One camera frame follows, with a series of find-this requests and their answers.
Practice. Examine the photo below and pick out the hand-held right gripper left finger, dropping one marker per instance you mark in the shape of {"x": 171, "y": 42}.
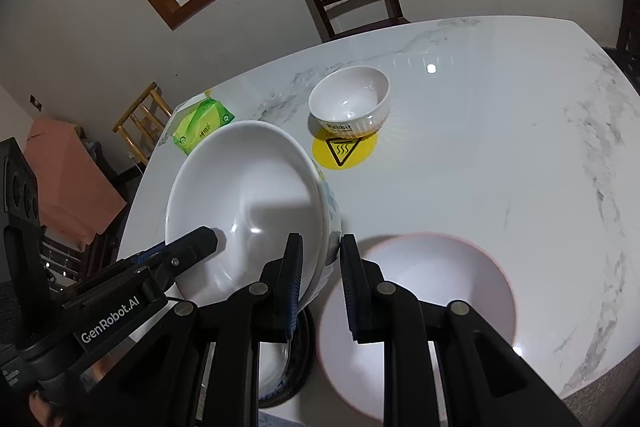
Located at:
{"x": 295, "y": 287}

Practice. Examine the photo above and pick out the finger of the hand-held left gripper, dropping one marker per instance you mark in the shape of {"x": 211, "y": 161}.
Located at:
{"x": 150, "y": 255}
{"x": 192, "y": 247}

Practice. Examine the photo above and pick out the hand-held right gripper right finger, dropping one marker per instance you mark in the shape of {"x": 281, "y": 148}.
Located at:
{"x": 350, "y": 287}

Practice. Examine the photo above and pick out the blue floral plate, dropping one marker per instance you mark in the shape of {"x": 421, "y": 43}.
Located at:
{"x": 303, "y": 357}

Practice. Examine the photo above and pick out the white ribbed bowl blue base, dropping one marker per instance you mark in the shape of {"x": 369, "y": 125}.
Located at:
{"x": 240, "y": 177}

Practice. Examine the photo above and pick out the pink bowl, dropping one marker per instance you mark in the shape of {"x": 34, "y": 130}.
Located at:
{"x": 440, "y": 287}

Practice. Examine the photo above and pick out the person's left hand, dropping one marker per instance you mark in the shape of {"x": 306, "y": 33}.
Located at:
{"x": 45, "y": 411}

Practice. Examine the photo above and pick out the pink cloth covered furniture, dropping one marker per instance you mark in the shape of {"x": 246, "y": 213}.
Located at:
{"x": 65, "y": 177}

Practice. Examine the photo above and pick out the dark cloth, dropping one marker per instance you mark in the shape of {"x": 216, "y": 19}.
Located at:
{"x": 94, "y": 152}

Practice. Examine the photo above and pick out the green tissue pack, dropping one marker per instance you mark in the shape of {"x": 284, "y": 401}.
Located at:
{"x": 205, "y": 122}

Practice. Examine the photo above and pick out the yellow warning sticker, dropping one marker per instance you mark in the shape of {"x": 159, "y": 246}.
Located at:
{"x": 345, "y": 154}

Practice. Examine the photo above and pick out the light wooden chair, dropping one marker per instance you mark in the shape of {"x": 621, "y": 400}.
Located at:
{"x": 142, "y": 117}

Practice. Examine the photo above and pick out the white ribbed bowl orange base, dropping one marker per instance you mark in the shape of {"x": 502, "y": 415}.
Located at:
{"x": 350, "y": 99}

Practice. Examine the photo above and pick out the wall switch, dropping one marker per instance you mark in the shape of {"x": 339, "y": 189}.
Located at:
{"x": 36, "y": 102}

